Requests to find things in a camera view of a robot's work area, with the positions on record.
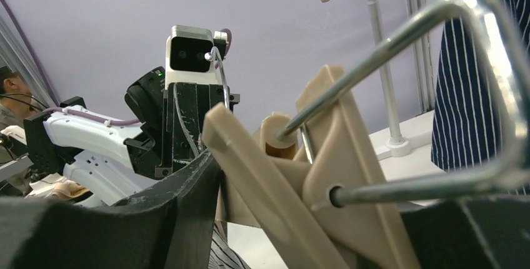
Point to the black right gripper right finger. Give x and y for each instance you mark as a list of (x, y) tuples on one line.
[(487, 232)]

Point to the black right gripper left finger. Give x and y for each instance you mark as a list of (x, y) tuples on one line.
[(169, 225)]

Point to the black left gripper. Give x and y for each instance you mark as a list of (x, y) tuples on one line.
[(171, 122)]

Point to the navy striped underwear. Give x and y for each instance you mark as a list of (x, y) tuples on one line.
[(465, 130)]

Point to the wooden hanger with grey underwear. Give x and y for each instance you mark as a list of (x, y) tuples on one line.
[(337, 207)]

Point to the grey striped underwear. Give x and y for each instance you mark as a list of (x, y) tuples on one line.
[(222, 256)]

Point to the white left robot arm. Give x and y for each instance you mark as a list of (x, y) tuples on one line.
[(116, 159)]

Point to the left metal rack pole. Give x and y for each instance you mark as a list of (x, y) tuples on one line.
[(397, 144)]

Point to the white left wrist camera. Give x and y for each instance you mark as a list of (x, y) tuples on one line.
[(187, 56)]

